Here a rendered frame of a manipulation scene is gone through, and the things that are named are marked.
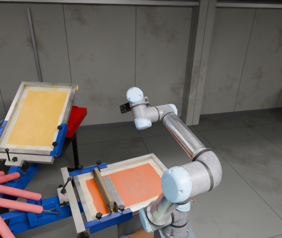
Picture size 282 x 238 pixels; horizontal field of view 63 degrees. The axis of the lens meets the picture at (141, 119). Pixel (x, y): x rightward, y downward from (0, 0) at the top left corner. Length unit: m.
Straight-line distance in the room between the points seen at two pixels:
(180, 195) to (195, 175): 0.09
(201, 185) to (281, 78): 5.68
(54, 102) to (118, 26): 2.31
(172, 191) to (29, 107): 1.95
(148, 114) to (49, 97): 1.60
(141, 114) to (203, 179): 0.41
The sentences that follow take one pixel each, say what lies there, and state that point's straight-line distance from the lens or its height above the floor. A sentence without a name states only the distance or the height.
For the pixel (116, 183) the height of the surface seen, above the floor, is 0.96.
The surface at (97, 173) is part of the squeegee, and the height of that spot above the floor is 1.06.
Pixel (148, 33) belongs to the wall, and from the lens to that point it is 4.50.
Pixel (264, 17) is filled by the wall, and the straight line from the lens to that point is 5.64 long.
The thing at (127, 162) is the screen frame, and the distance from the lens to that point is 2.19.
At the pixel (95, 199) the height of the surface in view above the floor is 0.96.
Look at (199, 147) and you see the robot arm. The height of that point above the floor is 1.80.
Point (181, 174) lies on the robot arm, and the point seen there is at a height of 1.80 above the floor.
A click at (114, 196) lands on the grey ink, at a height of 0.96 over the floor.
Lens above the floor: 2.30
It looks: 26 degrees down
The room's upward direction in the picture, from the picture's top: 1 degrees clockwise
